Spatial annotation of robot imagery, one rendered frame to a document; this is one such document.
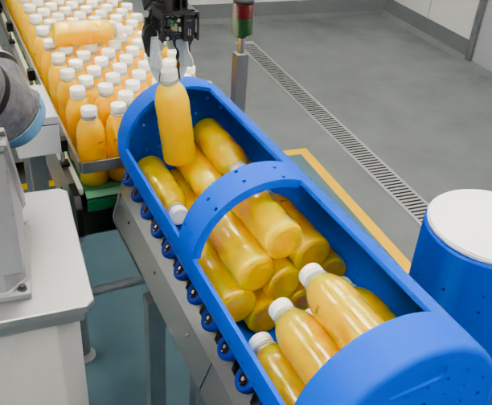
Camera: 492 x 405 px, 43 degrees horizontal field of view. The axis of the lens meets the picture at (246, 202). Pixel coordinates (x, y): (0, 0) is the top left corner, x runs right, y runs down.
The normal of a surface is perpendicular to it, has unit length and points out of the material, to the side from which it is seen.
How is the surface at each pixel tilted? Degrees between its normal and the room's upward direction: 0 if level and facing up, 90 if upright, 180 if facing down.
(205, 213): 51
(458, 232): 0
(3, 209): 90
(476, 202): 0
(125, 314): 0
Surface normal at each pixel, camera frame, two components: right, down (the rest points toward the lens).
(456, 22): -0.93, 0.14
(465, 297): -0.53, 0.44
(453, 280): -0.70, 0.36
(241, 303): 0.40, 0.54
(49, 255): 0.06, -0.84
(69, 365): 0.91, 0.27
